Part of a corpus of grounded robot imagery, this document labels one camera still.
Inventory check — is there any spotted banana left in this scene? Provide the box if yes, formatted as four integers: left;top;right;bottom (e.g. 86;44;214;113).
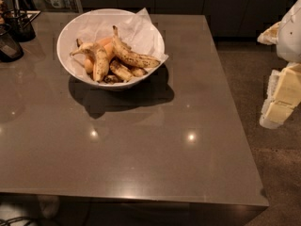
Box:
70;42;109;82

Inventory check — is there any short spotted banana middle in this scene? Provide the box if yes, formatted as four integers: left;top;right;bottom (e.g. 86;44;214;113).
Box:
110;60;134;82

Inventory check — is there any white paper liner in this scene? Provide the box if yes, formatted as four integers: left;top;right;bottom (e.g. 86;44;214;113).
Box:
57;8;168;90

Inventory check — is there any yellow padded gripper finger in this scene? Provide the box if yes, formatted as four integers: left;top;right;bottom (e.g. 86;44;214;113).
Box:
260;62;301;129

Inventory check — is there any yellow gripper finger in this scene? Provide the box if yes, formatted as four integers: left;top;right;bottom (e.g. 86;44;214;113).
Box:
257;22;280;45

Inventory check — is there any white bowl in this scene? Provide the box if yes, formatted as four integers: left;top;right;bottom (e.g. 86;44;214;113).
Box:
56;8;168;90

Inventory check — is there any black mesh container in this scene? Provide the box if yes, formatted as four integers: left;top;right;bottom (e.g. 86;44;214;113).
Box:
0;24;24;62

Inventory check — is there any long spotted banana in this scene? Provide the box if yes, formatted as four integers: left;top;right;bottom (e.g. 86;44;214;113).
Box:
112;25;161;68

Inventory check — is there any black mesh utensil holder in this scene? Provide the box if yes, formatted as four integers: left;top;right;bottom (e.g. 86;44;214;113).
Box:
3;0;36;42

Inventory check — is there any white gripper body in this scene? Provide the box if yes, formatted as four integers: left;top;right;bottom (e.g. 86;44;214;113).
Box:
277;0;301;63

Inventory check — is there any dark overripe banana bottom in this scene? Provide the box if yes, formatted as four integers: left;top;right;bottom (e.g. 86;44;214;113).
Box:
103;74;120;84

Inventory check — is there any orange fruit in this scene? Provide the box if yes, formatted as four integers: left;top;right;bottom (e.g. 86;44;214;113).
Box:
84;37;114;73

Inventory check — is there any small spotted banana right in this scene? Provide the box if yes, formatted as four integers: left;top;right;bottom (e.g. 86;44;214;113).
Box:
130;67;148;77

